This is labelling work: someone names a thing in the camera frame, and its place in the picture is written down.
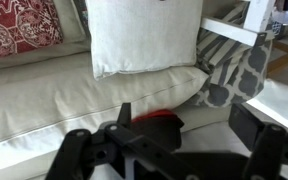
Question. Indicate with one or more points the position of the cream fabric sofa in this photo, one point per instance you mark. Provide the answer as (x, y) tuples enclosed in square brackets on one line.
[(17, 163)]

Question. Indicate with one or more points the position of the off-white rectangular pillow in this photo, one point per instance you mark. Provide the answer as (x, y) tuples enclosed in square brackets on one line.
[(144, 33)]

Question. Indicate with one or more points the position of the grey white patterned cloth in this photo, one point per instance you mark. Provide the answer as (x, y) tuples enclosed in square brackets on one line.
[(244, 80)]

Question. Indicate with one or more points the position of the white wooden chair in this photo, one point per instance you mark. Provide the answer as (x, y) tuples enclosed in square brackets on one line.
[(230, 31)]

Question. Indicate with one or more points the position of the red patterned folded blanket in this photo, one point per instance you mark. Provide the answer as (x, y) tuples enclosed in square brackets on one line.
[(17, 26)]

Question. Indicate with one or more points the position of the black white patterned mat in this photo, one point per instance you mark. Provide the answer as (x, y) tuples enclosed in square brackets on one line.
[(277, 29)]

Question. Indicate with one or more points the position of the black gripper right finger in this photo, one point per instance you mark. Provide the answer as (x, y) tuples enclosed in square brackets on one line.
[(247, 125)]

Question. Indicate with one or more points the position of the black hat red band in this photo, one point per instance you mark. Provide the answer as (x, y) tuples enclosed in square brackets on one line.
[(160, 128)]

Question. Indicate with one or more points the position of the large cream sofa cushion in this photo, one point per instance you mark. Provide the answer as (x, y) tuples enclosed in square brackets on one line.
[(67, 90)]

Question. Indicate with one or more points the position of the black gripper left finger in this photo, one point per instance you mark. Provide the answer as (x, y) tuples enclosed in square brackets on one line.
[(125, 113)]

